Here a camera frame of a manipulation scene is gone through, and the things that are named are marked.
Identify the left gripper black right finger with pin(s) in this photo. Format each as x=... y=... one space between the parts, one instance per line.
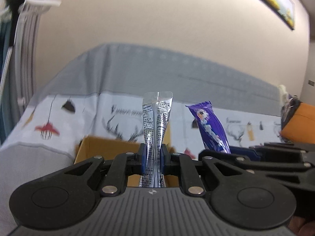
x=182 y=166

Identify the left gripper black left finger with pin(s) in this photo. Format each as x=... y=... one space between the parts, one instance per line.
x=119 y=169

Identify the purple snack bar wrapper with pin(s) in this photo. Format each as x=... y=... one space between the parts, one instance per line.
x=212 y=132

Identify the silver foil snack packet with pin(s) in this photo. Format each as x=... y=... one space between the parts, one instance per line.
x=156 y=114

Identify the person's right hand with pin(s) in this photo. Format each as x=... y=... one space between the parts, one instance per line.
x=301 y=227

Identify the brown cardboard box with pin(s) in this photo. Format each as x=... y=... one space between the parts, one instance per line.
x=92 y=146

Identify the orange cushion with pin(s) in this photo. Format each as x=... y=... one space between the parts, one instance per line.
x=301 y=127

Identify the white printed sofa cover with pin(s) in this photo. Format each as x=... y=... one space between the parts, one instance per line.
x=61 y=122

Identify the grey striped curtain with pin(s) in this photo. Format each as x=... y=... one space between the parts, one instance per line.
x=19 y=27

